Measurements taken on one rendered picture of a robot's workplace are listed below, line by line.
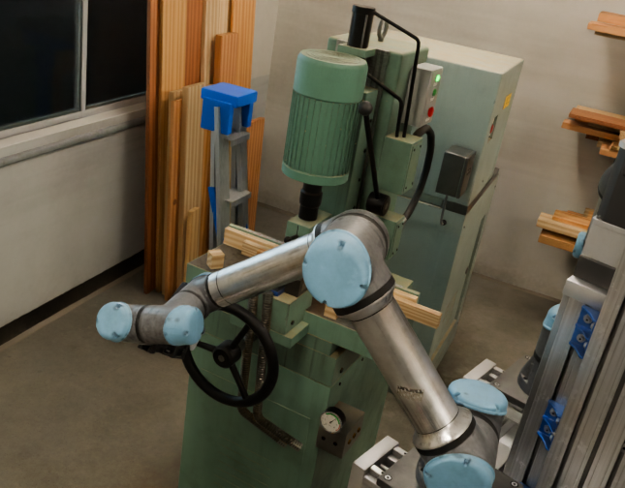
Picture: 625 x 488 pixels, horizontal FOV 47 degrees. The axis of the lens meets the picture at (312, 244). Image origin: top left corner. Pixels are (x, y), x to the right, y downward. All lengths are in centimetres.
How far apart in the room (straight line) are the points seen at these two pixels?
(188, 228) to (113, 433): 107
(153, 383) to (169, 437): 33
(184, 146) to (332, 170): 158
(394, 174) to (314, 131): 32
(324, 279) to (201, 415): 113
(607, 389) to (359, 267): 57
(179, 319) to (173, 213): 207
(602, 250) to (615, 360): 21
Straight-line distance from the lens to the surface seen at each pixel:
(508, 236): 433
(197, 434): 228
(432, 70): 204
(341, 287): 117
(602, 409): 151
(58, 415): 291
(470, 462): 129
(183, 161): 335
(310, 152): 181
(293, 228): 193
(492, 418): 142
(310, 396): 197
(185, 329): 138
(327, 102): 177
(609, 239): 148
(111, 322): 144
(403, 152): 198
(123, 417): 289
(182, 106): 329
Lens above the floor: 183
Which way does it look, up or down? 25 degrees down
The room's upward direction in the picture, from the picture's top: 10 degrees clockwise
